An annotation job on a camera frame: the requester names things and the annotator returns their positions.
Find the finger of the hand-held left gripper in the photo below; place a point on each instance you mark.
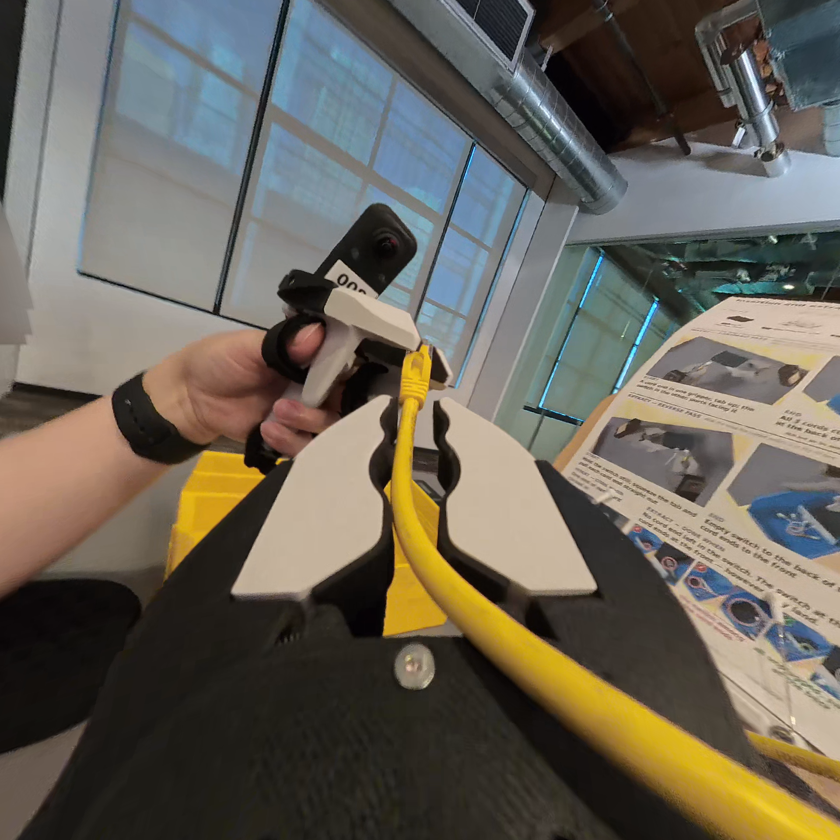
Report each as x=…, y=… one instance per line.
x=443, y=371
x=374, y=318

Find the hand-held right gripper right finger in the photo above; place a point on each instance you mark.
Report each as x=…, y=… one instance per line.
x=518, y=525

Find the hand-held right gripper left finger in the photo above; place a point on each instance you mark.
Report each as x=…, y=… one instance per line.
x=315, y=525

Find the person's left forearm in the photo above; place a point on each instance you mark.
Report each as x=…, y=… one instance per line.
x=52, y=499

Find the person's left hand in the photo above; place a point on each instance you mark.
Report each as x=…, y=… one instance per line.
x=216, y=387

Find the yellow plastic bin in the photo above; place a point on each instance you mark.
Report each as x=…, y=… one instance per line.
x=210, y=499

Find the large grid window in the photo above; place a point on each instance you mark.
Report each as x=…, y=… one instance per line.
x=295, y=164

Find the interior glass window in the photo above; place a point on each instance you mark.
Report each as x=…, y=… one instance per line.
x=590, y=341

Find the black wrist watch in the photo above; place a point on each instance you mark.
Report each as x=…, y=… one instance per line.
x=141, y=426

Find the printed instruction poster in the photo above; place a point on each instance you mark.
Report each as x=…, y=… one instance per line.
x=722, y=492

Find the white air vent box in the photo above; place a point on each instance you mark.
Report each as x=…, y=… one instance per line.
x=492, y=26

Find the person's black shorts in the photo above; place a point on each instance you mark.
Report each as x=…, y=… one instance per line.
x=52, y=656

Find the black ceiling pipe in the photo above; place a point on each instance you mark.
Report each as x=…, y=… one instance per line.
x=643, y=72

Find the silver insulated pipes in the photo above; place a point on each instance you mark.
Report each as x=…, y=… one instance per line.
x=754, y=92

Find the spiral metal air duct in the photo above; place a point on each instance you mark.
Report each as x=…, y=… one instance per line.
x=564, y=138

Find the rectangular metal duct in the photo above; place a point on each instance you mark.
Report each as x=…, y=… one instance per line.
x=807, y=52

